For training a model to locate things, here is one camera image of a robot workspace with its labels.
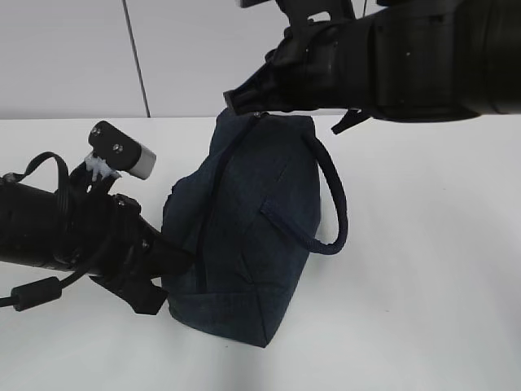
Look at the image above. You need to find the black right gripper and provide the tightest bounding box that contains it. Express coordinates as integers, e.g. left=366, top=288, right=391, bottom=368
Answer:
left=223, top=1, right=379, bottom=114

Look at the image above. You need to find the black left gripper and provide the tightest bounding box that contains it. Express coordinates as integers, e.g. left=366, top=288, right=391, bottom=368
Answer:
left=60, top=163, right=195, bottom=314

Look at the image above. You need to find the dark blue lunch bag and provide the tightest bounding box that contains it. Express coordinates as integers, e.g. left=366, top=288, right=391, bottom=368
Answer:
left=161, top=110, right=348, bottom=347

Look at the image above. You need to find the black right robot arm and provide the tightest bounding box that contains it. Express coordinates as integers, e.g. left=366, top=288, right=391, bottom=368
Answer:
left=224, top=1, right=520, bottom=133

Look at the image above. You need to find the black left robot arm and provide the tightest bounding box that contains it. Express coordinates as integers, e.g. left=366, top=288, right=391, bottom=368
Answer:
left=1, top=167, right=195, bottom=315

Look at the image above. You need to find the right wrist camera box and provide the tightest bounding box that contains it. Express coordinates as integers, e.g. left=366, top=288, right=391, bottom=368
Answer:
left=237, top=0, right=271, bottom=8

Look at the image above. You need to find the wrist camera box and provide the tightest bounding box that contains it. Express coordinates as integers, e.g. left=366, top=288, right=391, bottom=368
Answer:
left=88, top=121, right=156, bottom=180
left=237, top=0, right=271, bottom=8

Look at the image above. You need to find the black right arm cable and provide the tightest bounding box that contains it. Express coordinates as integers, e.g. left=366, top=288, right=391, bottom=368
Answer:
left=331, top=108, right=367, bottom=135

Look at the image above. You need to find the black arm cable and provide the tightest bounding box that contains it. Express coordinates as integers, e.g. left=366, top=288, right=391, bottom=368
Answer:
left=331, top=108, right=367, bottom=135
left=0, top=152, right=123, bottom=313

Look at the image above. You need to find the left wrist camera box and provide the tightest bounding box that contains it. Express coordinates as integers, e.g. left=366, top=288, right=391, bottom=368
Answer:
left=88, top=121, right=156, bottom=180

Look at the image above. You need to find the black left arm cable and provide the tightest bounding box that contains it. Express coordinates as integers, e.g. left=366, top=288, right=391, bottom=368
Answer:
left=0, top=152, right=123, bottom=313

